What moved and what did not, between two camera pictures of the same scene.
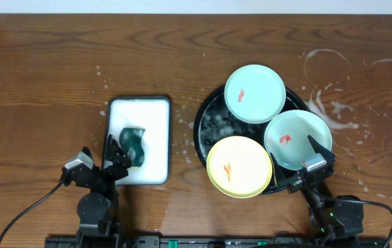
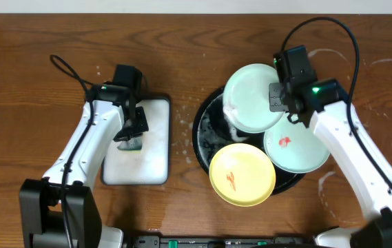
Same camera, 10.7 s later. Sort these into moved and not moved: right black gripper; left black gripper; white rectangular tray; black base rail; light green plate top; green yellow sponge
Moved: left black gripper; green yellow sponge; light green plate top; right black gripper
Not moved: black base rail; white rectangular tray
